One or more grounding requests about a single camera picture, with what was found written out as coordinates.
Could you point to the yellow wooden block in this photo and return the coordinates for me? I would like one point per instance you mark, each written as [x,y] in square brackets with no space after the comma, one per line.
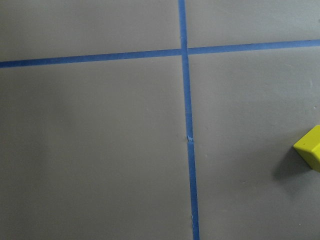
[308,147]

